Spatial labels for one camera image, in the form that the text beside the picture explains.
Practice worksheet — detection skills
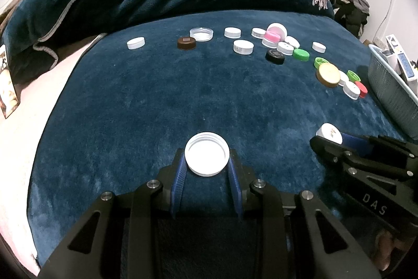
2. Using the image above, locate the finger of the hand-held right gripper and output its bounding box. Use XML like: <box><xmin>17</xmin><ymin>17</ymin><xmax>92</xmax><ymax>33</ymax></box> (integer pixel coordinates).
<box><xmin>310</xmin><ymin>134</ymin><xmax>411</xmax><ymax>181</ymax></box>
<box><xmin>340</xmin><ymin>133</ymin><xmax>418</xmax><ymax>169</ymax></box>

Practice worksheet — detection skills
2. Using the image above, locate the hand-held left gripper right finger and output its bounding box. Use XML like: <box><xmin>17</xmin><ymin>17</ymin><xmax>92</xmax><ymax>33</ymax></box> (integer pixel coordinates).
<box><xmin>227</xmin><ymin>148</ymin><xmax>382</xmax><ymax>279</ymax></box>

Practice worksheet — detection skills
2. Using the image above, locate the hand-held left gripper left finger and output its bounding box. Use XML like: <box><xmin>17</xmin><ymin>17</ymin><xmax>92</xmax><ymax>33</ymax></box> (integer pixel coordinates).
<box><xmin>37</xmin><ymin>147</ymin><xmax>189</xmax><ymax>279</ymax></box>

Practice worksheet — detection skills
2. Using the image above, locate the white scribbled bottle cap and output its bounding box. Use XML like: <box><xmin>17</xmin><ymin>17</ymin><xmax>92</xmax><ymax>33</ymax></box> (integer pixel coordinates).
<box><xmin>316</xmin><ymin>123</ymin><xmax>343</xmax><ymax>145</ymax></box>

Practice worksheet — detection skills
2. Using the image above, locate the pale plastic mesh basket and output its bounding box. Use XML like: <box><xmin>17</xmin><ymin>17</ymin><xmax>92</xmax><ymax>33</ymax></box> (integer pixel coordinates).
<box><xmin>367</xmin><ymin>44</ymin><xmax>418</xmax><ymax>140</ymax></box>

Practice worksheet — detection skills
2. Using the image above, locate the person's right hand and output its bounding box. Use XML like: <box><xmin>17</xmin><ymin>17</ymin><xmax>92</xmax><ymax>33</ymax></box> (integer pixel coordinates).
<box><xmin>374</xmin><ymin>228</ymin><xmax>409</xmax><ymax>271</ymax></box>

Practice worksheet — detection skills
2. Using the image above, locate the white cap with black writing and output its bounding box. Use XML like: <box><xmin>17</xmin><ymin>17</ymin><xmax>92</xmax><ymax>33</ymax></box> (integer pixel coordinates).
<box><xmin>342</xmin><ymin>81</ymin><xmax>361</xmax><ymax>100</ymax></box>

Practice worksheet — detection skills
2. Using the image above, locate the large gold lid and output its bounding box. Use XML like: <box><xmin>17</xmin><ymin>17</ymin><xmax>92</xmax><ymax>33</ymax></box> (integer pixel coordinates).
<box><xmin>315</xmin><ymin>63</ymin><xmax>341</xmax><ymax>88</ymax></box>

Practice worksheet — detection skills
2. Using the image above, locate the dark blue plush blanket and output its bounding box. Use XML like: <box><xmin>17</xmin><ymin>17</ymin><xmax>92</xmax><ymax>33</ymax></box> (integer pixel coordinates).
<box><xmin>28</xmin><ymin>9</ymin><xmax>409</xmax><ymax>279</ymax></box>

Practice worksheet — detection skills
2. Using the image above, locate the blue white carton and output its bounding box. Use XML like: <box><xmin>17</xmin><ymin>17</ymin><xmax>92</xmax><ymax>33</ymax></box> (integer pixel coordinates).
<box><xmin>397</xmin><ymin>53</ymin><xmax>418</xmax><ymax>82</ymax></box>

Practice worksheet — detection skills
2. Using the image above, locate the black bottle cap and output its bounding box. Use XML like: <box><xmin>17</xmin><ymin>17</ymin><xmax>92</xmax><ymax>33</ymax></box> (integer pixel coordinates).
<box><xmin>265</xmin><ymin>49</ymin><xmax>285</xmax><ymax>64</ymax></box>

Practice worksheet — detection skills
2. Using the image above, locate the white cap with green mark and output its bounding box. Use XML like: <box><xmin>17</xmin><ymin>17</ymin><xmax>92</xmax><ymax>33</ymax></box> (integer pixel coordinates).
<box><xmin>276</xmin><ymin>42</ymin><xmax>294</xmax><ymax>55</ymax></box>

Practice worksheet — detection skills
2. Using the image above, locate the dark clothes pile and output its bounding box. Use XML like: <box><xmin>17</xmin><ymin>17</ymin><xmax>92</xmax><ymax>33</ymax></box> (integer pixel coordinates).
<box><xmin>331</xmin><ymin>0</ymin><xmax>371</xmax><ymax>39</ymax></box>

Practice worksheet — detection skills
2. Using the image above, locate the brown bottle cap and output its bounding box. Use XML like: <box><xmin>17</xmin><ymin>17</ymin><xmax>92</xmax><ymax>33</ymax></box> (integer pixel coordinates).
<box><xmin>177</xmin><ymin>36</ymin><xmax>197</xmax><ymax>51</ymax></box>

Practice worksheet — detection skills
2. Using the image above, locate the large white pink lid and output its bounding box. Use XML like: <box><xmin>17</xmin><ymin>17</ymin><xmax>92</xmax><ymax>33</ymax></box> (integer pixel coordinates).
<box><xmin>267</xmin><ymin>23</ymin><xmax>288</xmax><ymax>39</ymax></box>

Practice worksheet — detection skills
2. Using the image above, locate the small flat white cap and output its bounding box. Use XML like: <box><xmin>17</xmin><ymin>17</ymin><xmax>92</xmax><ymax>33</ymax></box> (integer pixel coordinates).
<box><xmin>127</xmin><ymin>37</ymin><xmax>146</xmax><ymax>50</ymax></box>

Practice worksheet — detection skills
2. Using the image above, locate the clear plastic lid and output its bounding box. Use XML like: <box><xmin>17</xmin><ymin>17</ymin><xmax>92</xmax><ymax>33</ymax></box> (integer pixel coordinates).
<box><xmin>190</xmin><ymin>27</ymin><xmax>214</xmax><ymax>42</ymax></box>

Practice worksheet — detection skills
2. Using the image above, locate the pale pink bed sheet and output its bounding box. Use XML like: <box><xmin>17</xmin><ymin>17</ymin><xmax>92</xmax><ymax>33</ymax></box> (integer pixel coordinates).
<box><xmin>0</xmin><ymin>34</ymin><xmax>108</xmax><ymax>276</ymax></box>

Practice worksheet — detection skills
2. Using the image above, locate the photo card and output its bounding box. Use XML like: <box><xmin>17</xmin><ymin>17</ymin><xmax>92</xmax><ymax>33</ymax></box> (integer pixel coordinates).
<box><xmin>0</xmin><ymin>44</ymin><xmax>21</xmax><ymax>119</ymax></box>

